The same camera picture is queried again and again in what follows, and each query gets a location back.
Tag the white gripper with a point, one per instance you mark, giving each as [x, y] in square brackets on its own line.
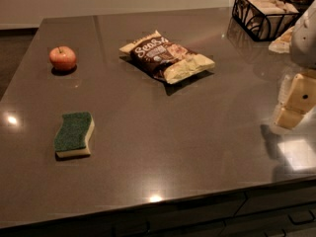
[304, 39]

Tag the brown chip bag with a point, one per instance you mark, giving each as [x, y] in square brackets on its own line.
[165, 60]

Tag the green yellow sponge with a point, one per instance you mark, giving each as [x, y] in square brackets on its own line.
[72, 139]

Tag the snack packet beside basket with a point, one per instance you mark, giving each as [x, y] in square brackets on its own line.
[282, 43]

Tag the red apple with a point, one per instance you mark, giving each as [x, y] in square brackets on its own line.
[62, 58]

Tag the black wire basket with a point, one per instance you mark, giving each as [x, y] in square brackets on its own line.
[264, 20]

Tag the black drawer handle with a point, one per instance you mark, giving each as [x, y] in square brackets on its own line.
[302, 217]

